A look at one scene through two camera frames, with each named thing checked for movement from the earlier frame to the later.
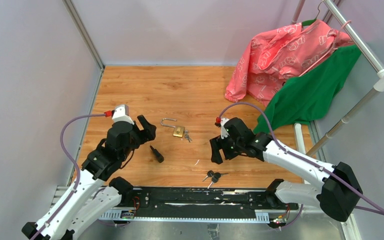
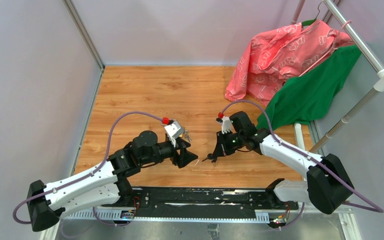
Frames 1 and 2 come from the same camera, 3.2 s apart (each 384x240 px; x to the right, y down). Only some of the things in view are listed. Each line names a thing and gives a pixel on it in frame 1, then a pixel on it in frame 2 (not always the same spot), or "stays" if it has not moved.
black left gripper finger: x=149 y=130 → x=187 y=157
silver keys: x=187 y=136 stays
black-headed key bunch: x=215 y=176 → x=209 y=156
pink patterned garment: x=272 y=57 stays
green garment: x=311 y=96 stays
